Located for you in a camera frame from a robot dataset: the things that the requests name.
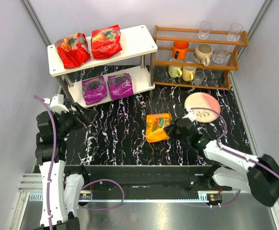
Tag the yellow mug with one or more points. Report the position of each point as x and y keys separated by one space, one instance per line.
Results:
x=188 y=73

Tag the beige ceramic mug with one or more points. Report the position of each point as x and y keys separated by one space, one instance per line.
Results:
x=203 y=54

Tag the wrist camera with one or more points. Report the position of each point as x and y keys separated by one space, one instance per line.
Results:
x=189 y=113
x=56 y=104

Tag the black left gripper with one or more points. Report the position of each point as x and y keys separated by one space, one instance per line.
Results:
x=77 y=116

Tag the clear glass bottom shelf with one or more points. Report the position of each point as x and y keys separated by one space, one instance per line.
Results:
x=199 y=77

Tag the green mug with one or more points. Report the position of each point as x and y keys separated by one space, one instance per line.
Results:
x=175 y=71

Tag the large red candy bag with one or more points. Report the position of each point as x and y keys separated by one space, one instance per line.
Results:
x=73 y=50

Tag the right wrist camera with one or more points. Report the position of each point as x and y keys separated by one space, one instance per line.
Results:
x=189 y=113

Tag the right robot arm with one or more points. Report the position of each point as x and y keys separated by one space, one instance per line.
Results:
x=258 y=176

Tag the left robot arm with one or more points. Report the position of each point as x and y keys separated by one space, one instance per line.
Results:
x=61 y=188

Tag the pink beige plate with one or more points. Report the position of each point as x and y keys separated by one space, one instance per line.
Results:
x=200 y=103

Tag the clear glass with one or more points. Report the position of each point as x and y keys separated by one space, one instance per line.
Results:
x=234 y=31
x=204 y=30

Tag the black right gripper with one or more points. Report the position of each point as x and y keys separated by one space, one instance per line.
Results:
x=178 y=127

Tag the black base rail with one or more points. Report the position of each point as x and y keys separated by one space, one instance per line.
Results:
x=193 y=178

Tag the clear glass top right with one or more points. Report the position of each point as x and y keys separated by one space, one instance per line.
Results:
x=234 y=31

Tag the purple candy bag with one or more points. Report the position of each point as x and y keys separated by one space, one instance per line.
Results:
x=120 y=86
x=94 y=90

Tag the clear glass middle shelf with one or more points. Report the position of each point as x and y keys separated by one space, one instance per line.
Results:
x=221 y=54

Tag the clear glass top left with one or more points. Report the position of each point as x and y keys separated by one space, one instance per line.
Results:
x=204 y=30

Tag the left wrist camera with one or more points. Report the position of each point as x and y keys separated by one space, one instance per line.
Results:
x=56 y=104

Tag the clear glass shelf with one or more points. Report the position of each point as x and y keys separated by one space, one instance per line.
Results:
x=221 y=54
x=199 y=77

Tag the small red candy bag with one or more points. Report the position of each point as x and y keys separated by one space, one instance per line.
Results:
x=105 y=42

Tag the wooden cup rack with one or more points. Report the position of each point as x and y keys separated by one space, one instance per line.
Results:
x=191 y=35

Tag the yellow mango candy bag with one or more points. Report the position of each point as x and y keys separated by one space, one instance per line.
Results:
x=155 y=124

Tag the orange mug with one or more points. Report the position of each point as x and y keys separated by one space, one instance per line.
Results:
x=180 y=49

